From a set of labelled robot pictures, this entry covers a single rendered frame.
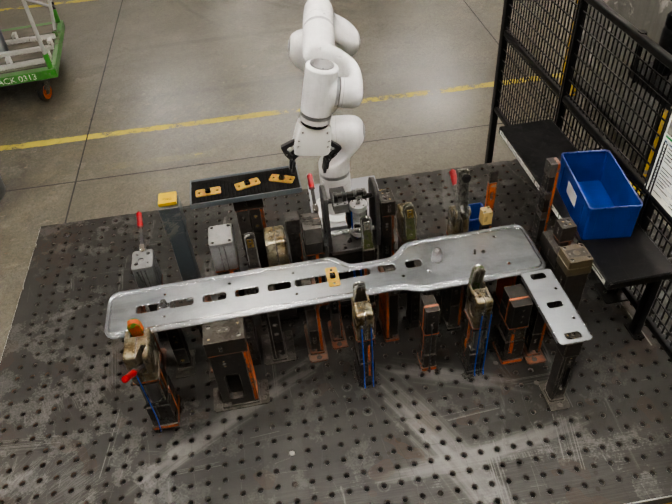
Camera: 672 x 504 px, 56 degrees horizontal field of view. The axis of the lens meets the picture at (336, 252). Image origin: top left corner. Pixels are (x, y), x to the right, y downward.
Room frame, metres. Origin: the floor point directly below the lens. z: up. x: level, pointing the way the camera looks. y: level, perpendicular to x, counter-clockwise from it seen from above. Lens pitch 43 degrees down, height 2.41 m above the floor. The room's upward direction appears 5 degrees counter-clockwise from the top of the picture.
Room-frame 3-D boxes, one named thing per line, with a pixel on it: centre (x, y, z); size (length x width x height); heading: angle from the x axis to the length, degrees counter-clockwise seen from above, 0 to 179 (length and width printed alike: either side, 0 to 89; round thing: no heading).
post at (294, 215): (1.61, 0.14, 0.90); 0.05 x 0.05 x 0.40; 7
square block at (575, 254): (1.36, -0.73, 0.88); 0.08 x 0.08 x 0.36; 7
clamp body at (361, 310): (1.24, -0.06, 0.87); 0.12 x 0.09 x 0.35; 7
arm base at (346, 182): (2.00, -0.02, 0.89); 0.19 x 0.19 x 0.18
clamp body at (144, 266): (1.50, 0.62, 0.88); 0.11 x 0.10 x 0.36; 7
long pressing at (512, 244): (1.40, 0.04, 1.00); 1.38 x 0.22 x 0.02; 97
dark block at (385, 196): (1.64, -0.18, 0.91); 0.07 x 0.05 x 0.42; 7
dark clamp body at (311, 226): (1.60, 0.07, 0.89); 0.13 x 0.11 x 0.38; 7
